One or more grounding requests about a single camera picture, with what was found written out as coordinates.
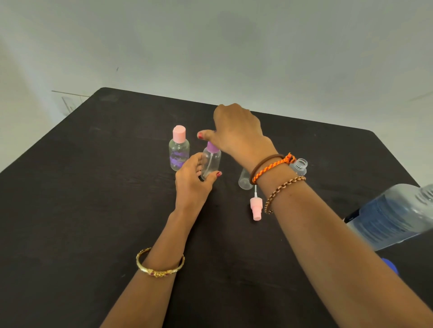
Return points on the person's right thumb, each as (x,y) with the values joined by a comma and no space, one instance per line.
(206,135)

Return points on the clear bottle pink cap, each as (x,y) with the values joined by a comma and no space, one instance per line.
(179,152)

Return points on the person's right forearm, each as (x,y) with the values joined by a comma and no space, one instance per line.
(331,253)

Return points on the clear spray bottle purple cap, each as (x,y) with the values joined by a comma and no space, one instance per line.
(212,164)

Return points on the blue bottle cap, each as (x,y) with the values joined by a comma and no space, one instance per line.
(391,266)

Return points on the person's left forearm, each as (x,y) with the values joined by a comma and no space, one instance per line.
(159,256)

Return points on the gold bangle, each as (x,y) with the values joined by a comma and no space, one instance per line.
(159,273)

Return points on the pink spray pump head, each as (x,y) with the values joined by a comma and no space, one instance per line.
(256,204)

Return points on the person's right hand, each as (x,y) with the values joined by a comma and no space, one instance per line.
(236,131)

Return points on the clear open empty bottle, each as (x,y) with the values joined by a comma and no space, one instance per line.
(244,180)

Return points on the large clear water bottle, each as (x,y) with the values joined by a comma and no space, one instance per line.
(389,216)

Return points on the white wall socket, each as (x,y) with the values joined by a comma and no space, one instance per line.
(70,104)

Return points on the person's left hand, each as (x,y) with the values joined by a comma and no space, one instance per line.
(189,191)

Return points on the person's left thumb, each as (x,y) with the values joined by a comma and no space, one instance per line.
(213,178)

